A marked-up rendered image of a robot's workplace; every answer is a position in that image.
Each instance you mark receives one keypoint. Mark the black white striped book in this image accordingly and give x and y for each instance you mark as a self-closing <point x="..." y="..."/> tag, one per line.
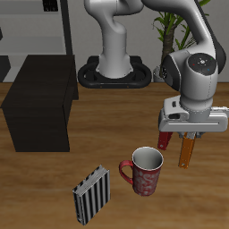
<point x="93" y="195"/>

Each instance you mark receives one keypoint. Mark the flat black base plate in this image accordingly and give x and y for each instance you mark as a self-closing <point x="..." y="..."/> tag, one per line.
<point x="86" y="78"/>

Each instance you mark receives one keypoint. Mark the red patterned mug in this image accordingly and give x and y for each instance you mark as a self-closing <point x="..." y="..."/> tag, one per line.
<point x="146" y="179"/>

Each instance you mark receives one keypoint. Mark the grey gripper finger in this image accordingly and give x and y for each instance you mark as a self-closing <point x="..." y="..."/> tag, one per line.
<point x="199" y="134"/>
<point x="182" y="134"/>

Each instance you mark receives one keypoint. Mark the green pot plant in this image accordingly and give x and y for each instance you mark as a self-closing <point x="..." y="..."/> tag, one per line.
<point x="167" y="35"/>

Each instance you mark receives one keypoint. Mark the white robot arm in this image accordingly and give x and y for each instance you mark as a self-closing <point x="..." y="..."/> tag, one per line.
<point x="114" y="44"/>

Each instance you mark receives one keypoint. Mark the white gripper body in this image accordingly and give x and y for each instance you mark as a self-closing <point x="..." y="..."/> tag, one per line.
<point x="208" y="125"/>

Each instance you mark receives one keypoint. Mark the black items on shelf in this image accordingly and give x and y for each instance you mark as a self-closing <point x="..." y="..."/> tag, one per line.
<point x="50" y="5"/>

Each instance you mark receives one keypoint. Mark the dark brown desk caddy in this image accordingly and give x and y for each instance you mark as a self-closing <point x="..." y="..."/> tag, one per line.
<point x="38" y="104"/>

